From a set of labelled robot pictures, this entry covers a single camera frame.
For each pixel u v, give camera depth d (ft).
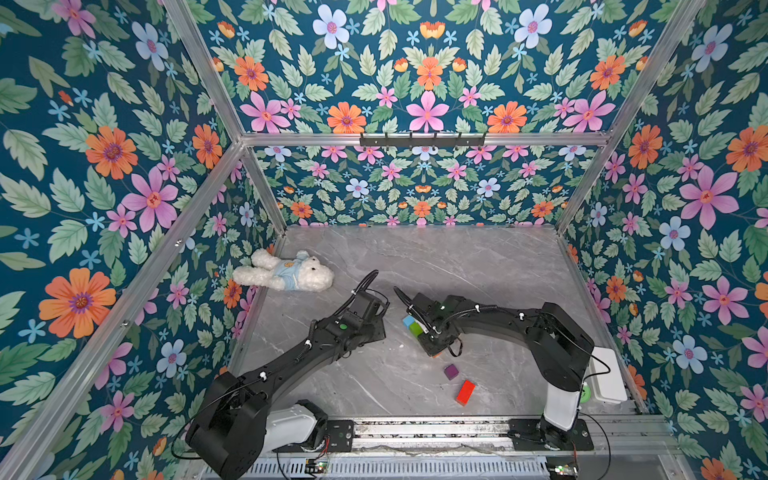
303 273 3.12
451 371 2.74
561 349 1.56
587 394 2.51
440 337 2.44
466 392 2.62
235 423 1.31
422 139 3.03
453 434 2.46
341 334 1.93
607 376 2.57
